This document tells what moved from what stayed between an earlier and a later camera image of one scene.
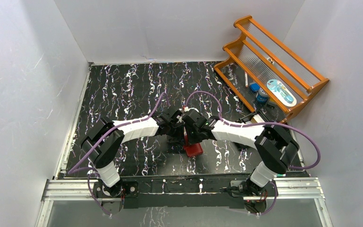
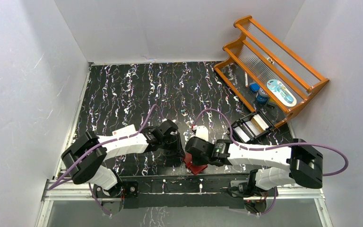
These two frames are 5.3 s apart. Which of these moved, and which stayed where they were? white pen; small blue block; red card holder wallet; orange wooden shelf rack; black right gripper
Moved: red card holder wallet; black right gripper
Stayed: white pen; small blue block; orange wooden shelf rack
